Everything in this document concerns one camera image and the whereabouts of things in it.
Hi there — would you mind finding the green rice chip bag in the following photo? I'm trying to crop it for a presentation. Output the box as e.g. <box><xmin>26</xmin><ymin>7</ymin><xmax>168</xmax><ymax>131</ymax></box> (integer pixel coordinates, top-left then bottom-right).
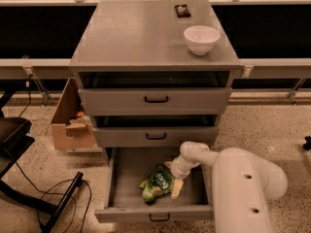
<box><xmin>140</xmin><ymin>164</ymin><xmax>177</xmax><ymax>203</ymax></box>

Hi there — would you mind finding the grey middle drawer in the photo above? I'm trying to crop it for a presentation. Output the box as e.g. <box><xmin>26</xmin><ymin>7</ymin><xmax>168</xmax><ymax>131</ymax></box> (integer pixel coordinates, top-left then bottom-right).
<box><xmin>93</xmin><ymin>126</ymin><xmax>219</xmax><ymax>148</ymax></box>

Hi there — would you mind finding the black chair base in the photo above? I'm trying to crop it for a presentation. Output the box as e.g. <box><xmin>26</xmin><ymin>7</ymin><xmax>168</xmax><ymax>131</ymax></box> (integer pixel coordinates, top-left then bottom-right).
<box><xmin>0</xmin><ymin>94</ymin><xmax>87</xmax><ymax>233</ymax></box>

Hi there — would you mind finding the small dark snack packet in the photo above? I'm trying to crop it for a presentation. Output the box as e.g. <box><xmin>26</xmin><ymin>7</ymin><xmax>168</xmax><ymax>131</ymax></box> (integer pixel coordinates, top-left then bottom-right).
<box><xmin>175</xmin><ymin>5</ymin><xmax>191</xmax><ymax>17</ymax></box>

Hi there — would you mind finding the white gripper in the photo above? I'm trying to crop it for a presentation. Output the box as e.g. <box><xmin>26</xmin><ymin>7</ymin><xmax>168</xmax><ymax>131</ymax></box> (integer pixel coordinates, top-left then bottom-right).
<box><xmin>164</xmin><ymin>155</ymin><xmax>200</xmax><ymax>199</ymax></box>

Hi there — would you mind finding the grey top drawer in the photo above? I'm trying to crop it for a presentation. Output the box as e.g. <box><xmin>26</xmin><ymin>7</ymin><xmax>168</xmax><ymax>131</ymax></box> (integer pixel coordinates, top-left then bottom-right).
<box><xmin>79</xmin><ymin>88</ymin><xmax>231</xmax><ymax>116</ymax></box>

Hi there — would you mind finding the black caster wheel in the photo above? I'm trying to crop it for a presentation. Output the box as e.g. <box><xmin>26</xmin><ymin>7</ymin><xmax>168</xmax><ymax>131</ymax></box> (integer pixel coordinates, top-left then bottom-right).
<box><xmin>303</xmin><ymin>136</ymin><xmax>311</xmax><ymax>150</ymax></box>

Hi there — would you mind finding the black floor cable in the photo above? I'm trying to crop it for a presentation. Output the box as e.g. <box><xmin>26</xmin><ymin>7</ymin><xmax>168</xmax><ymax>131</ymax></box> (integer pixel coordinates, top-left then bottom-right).
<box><xmin>15</xmin><ymin>162</ymin><xmax>93</xmax><ymax>233</ymax></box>

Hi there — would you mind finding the grey drawer cabinet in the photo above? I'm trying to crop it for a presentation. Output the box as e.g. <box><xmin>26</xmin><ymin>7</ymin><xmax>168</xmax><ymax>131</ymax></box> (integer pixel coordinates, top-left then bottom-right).
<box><xmin>69</xmin><ymin>0</ymin><xmax>243</xmax><ymax>165</ymax></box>

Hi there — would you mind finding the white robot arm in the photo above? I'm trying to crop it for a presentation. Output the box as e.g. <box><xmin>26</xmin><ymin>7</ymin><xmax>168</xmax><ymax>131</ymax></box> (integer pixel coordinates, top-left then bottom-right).
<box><xmin>166</xmin><ymin>141</ymin><xmax>288</xmax><ymax>233</ymax></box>

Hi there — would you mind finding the grey drawer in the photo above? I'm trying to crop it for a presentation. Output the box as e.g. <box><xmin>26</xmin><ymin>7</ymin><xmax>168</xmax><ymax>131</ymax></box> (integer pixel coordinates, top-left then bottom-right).
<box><xmin>79</xmin><ymin>88</ymin><xmax>231</xmax><ymax>116</ymax></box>
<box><xmin>93</xmin><ymin>126</ymin><xmax>219</xmax><ymax>148</ymax></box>
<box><xmin>95</xmin><ymin>147</ymin><xmax>214</xmax><ymax>223</ymax></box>

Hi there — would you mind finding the white ceramic bowl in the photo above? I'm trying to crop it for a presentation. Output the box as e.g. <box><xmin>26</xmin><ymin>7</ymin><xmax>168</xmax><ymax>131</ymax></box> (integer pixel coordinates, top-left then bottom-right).
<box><xmin>184</xmin><ymin>25</ymin><xmax>221</xmax><ymax>55</ymax></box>

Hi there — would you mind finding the grey bottom drawer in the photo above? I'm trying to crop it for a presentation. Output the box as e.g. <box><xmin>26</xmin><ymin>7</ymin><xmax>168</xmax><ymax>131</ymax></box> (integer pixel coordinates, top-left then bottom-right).
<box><xmin>95</xmin><ymin>147</ymin><xmax>214</xmax><ymax>223</ymax></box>

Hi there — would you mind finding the brown cardboard box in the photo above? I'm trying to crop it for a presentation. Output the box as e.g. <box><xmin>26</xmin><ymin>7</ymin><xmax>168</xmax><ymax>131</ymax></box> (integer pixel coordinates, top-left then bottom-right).
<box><xmin>51</xmin><ymin>78</ymin><xmax>95</xmax><ymax>150</ymax></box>

